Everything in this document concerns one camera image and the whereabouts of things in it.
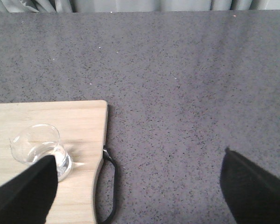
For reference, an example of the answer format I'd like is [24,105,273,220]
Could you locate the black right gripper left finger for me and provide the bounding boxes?
[0,155,58,224]

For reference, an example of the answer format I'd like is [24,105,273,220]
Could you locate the wooden cutting board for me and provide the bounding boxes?
[0,100,108,224]

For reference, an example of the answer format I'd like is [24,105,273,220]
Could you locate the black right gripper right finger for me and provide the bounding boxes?
[220,148,280,224]

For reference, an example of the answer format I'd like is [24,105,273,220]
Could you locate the black cutting board loop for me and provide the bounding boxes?
[97,145,119,224]

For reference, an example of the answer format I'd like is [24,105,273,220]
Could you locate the small glass beaker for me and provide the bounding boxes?
[10,124,72,182]

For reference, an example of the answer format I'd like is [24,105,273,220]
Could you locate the grey curtain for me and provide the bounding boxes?
[0,0,280,13]

